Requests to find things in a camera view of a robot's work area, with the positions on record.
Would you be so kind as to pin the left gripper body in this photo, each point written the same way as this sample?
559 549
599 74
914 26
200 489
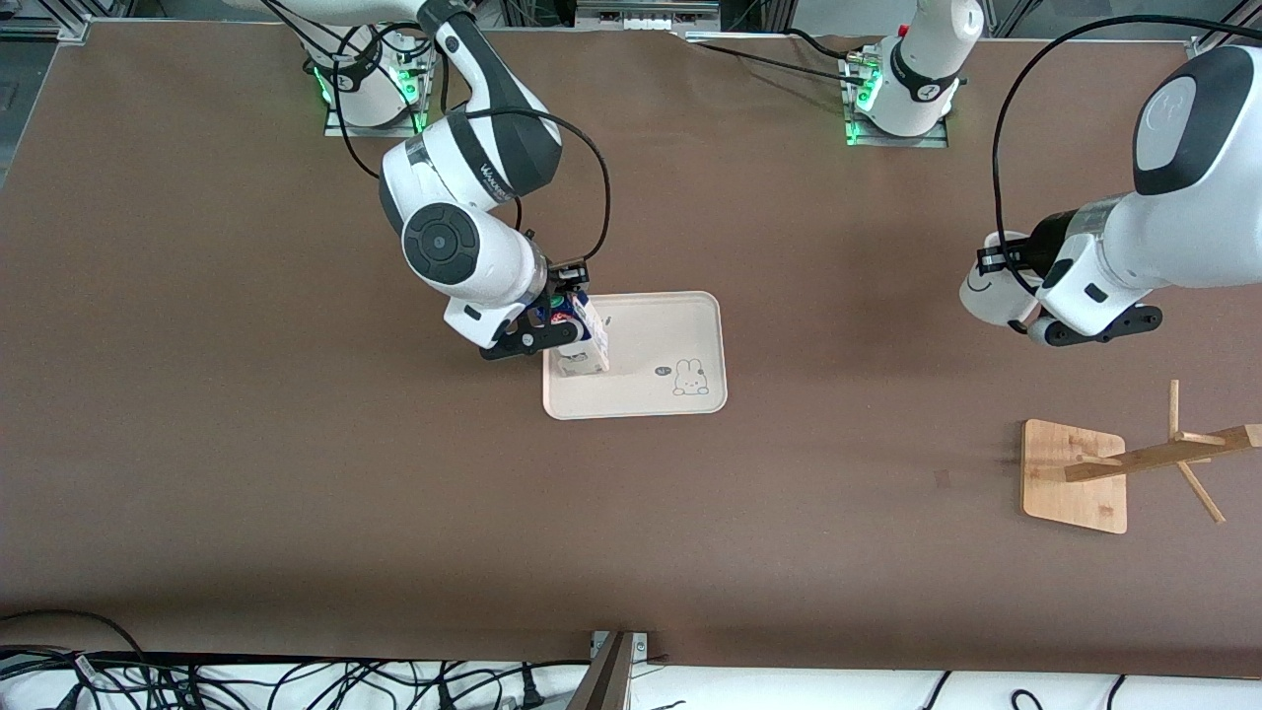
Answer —
1047 240

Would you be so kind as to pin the white smiley face cup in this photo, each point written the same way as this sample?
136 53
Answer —
991 301

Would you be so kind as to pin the blue white milk carton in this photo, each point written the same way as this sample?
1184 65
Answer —
584 350

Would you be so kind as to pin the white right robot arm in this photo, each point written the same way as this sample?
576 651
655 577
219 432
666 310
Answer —
463 247

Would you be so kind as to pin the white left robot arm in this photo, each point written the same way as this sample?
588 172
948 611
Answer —
1183 227

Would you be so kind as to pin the beige rabbit print tray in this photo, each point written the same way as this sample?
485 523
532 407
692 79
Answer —
651 394

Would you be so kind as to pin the wooden mug tree stand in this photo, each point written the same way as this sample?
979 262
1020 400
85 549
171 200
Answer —
1070 493

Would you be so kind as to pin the grey power strip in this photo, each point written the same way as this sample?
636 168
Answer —
646 15

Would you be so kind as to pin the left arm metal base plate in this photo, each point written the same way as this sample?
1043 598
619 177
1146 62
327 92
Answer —
932 141

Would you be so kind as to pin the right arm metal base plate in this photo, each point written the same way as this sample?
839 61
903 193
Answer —
340 128

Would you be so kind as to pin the aluminium frame rail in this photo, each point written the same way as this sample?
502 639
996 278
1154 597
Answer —
39 30
1208 44

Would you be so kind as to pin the dark camera stand pole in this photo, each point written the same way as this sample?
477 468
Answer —
603 680

